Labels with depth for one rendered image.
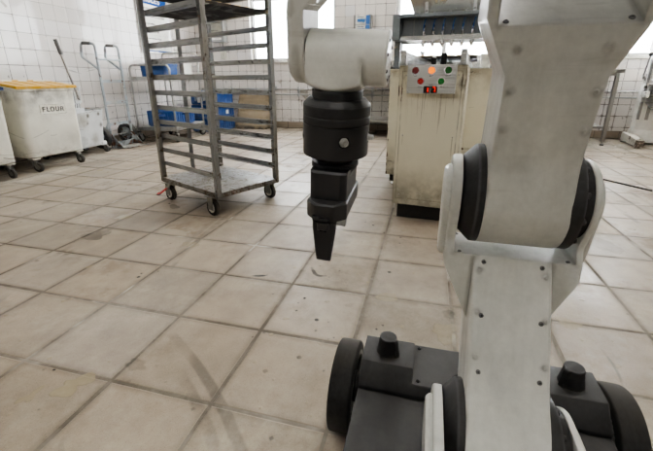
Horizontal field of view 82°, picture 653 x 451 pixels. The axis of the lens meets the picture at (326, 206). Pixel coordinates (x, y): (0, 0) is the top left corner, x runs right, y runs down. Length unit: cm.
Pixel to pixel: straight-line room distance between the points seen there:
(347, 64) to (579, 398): 73
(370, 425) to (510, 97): 60
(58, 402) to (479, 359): 102
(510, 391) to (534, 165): 30
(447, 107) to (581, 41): 161
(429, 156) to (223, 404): 157
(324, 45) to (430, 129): 167
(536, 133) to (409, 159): 165
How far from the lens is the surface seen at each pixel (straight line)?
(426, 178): 215
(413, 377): 86
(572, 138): 53
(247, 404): 108
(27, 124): 407
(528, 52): 50
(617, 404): 95
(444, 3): 288
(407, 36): 286
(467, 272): 60
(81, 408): 121
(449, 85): 206
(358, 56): 46
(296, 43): 48
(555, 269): 62
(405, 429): 80
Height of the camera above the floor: 77
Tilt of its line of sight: 19 degrees down
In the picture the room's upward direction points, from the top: straight up
